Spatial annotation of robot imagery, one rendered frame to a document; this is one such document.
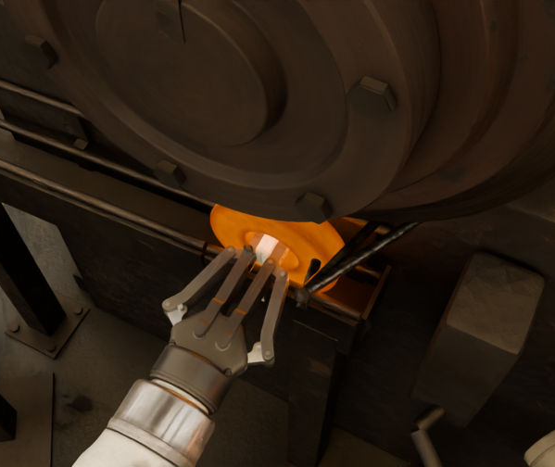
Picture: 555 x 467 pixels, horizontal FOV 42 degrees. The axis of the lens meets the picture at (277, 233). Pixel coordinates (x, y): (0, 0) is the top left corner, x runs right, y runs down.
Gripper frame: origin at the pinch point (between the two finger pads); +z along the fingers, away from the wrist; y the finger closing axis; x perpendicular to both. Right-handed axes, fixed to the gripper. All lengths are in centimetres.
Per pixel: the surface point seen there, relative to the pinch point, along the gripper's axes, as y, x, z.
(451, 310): 19.9, 3.5, -1.7
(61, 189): -28.6, -6.9, -3.2
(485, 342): 23.9, 3.4, -3.2
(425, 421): 22.4, -15.0, -6.9
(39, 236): -70, -77, 12
